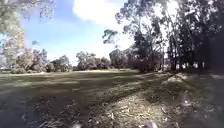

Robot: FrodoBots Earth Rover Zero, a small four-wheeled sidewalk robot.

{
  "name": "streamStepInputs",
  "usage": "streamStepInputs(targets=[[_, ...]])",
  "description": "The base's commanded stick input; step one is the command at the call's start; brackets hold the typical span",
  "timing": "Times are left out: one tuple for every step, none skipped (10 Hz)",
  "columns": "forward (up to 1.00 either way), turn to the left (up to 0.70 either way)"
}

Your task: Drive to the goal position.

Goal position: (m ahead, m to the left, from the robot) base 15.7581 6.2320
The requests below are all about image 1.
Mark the pale leafy tree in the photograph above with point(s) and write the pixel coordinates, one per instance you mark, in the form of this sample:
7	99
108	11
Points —
15	43

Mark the robot's own part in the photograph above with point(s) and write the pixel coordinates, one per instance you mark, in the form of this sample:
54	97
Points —
76	126
151	125

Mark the row of trees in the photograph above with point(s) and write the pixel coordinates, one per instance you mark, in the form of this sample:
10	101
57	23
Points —
86	61

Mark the tall dark tree group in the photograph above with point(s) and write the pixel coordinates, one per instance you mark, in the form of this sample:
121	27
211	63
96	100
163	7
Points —
186	36

